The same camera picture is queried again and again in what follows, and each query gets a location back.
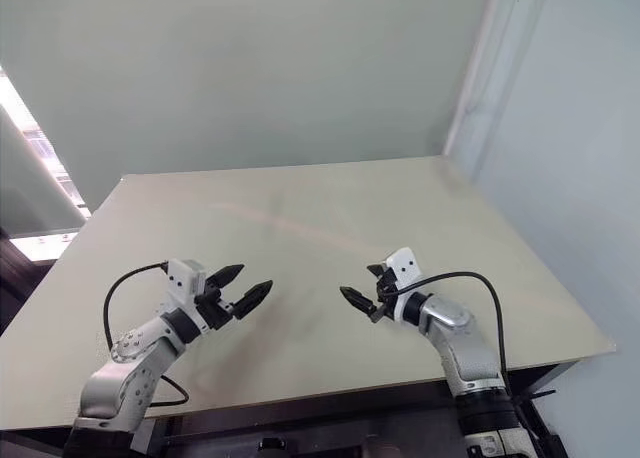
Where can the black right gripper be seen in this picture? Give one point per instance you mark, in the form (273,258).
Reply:
(385,290)

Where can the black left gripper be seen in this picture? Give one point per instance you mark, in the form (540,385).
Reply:
(214,314)

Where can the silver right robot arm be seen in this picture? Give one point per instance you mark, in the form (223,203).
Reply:
(465,343)

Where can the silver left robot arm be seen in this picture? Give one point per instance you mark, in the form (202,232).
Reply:
(135,363)

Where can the white window sill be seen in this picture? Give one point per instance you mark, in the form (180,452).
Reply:
(45,243)

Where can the dark brown cabinet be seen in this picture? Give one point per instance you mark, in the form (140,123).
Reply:
(20,288)

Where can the bright window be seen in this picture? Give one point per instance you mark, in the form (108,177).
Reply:
(35,143)

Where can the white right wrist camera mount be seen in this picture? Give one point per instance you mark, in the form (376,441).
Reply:
(406,268)

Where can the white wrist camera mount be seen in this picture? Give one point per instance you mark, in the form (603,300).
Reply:
(406,268)
(178,283)

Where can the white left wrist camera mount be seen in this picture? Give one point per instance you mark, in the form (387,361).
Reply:
(178,283)

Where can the black table frame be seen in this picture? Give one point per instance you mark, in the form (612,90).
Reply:
(310,418)

